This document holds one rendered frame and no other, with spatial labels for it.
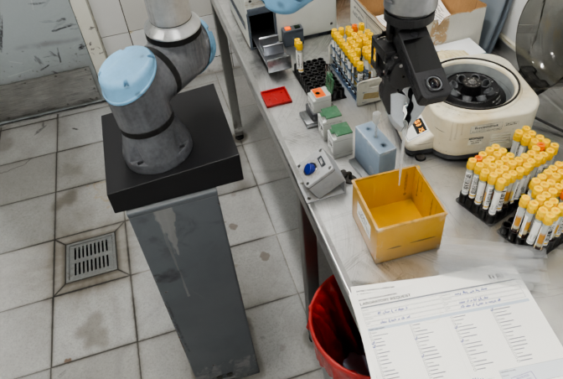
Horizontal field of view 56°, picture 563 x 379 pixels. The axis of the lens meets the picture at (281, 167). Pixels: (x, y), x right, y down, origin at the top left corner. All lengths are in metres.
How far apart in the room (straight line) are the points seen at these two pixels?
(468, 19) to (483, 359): 0.89
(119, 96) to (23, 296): 1.42
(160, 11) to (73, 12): 1.84
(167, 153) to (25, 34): 1.92
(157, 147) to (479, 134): 0.68
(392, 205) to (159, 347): 1.16
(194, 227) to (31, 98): 2.03
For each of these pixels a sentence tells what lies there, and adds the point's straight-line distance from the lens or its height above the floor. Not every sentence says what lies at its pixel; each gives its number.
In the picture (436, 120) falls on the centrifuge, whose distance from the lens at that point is 1.18.
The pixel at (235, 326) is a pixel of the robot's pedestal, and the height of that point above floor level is 0.32.
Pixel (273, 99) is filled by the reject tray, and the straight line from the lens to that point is 1.40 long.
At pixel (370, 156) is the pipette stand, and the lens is 1.12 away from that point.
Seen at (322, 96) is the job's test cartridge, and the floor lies 0.95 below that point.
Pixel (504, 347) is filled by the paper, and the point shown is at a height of 0.89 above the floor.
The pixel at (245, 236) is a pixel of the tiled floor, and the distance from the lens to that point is 2.22.
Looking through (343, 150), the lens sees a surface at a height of 0.89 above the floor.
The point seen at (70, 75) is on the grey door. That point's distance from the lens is 3.06.
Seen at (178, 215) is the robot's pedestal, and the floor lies 0.83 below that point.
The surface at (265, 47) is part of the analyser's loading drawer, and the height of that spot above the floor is 0.94.
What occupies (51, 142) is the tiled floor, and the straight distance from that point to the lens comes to 3.00.
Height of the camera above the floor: 1.70
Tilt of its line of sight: 43 degrees down
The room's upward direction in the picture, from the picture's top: 6 degrees counter-clockwise
